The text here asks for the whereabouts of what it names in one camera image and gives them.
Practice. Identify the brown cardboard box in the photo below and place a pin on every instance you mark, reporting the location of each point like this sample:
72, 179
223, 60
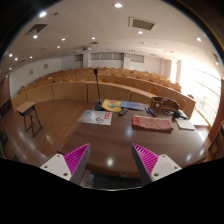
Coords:
164, 103

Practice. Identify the long curved wooden desk row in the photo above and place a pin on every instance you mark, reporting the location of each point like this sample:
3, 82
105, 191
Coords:
81, 91

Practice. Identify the blue paper sheet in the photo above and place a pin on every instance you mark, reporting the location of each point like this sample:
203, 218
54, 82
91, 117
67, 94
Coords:
132, 105

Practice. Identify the black remote control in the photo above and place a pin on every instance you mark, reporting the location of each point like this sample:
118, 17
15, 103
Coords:
122, 111

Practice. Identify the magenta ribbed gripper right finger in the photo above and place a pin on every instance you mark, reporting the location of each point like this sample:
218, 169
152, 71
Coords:
151, 166

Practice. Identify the black device beside box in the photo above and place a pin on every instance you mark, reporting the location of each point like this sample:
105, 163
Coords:
177, 114

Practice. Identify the folded red towel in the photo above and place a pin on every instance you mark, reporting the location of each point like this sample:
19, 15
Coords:
152, 124

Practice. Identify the black desk microphone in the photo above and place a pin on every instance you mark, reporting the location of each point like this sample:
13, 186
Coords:
99, 102

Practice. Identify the blue and red markers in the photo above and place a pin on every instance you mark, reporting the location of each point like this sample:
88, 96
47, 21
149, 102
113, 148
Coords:
149, 110

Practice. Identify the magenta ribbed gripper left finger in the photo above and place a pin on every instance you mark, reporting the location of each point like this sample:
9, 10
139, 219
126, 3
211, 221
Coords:
69, 166

